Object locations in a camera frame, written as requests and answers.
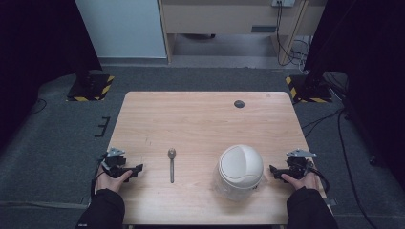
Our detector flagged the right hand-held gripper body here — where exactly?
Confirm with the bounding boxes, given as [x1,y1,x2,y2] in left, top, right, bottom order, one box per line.
[280,149,318,180]

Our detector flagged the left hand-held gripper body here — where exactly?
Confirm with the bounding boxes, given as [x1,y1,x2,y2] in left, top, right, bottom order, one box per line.
[99,146,137,178]

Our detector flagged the metal spoon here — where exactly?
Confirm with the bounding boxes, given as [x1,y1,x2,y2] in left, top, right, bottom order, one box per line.
[167,147,178,184]

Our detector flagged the person's right hand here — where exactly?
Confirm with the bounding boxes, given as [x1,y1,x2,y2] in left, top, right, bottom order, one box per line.
[280,168,321,192]

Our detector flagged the person's left hand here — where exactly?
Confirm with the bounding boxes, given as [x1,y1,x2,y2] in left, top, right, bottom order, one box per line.
[94,164,134,194]

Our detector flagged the black stand base with hazard stripes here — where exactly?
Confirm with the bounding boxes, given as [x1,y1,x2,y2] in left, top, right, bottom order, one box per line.
[285,73,333,104]
[66,73,116,103]

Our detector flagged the black curtain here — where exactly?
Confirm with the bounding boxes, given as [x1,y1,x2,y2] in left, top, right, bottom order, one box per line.
[304,0,405,192]
[0,0,103,151]

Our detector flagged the white panel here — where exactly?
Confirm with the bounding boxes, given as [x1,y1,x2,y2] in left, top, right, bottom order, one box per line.
[75,0,168,59]

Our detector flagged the beige wooden cabinet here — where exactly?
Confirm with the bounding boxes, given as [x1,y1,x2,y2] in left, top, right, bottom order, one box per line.
[158,0,329,65]

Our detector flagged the white power strip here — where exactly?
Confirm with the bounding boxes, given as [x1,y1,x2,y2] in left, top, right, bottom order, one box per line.
[271,0,296,9]

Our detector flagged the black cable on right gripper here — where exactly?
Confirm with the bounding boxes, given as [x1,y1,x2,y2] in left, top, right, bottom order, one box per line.
[307,158,330,194]

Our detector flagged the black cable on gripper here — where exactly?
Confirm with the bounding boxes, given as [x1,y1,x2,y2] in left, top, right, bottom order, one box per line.
[307,158,330,194]
[90,152,109,198]

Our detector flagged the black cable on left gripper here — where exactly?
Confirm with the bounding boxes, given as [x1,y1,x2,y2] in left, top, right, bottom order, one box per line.
[90,152,109,198]

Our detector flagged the black bracket on floor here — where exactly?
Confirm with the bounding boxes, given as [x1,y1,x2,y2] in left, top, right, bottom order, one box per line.
[94,115,112,138]

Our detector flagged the black floor cables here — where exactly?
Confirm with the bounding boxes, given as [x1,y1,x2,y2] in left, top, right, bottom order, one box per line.
[299,71,380,229]

